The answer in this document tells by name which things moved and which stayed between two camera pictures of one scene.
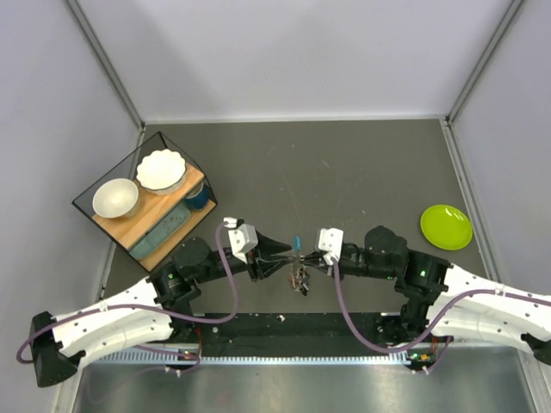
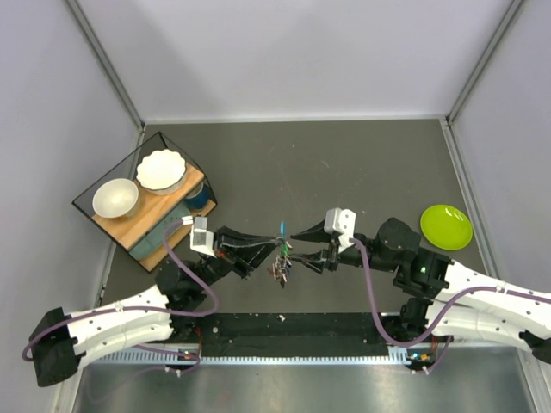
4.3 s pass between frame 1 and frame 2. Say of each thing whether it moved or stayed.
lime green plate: stayed
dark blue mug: stayed
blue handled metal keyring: moved
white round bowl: stayed
